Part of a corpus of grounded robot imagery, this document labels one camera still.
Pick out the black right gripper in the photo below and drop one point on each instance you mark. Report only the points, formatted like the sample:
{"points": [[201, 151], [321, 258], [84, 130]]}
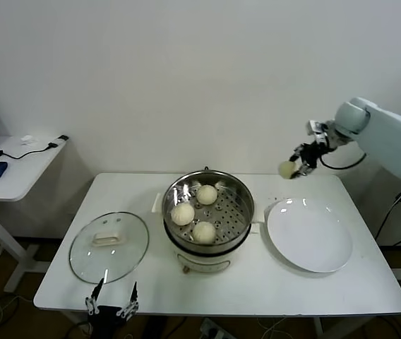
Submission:
{"points": [[311, 152]]}

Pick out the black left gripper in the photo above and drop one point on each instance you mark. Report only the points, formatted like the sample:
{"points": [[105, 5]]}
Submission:
{"points": [[107, 323]]}

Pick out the cream steamed baozi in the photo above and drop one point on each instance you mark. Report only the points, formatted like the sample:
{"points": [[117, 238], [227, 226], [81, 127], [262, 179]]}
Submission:
{"points": [[287, 169], [183, 214], [206, 195], [204, 232]]}

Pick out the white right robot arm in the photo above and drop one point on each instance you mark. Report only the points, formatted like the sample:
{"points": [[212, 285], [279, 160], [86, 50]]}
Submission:
{"points": [[391, 137]]}

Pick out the white round plate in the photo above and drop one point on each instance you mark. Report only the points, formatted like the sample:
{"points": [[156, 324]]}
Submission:
{"points": [[306, 236]]}

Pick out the white electric cooker base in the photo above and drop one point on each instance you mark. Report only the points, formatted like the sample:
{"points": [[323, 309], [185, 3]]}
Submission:
{"points": [[204, 263]]}

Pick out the white power strip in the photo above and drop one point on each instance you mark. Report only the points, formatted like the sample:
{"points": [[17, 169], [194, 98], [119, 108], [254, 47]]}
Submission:
{"points": [[214, 330]]}

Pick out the white side table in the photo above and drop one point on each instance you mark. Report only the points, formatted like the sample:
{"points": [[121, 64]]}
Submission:
{"points": [[27, 169]]}

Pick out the small white object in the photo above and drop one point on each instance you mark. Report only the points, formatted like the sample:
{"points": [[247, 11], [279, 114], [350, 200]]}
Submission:
{"points": [[27, 139]]}

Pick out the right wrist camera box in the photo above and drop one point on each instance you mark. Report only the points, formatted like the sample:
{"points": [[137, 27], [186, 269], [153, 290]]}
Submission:
{"points": [[315, 128]]}

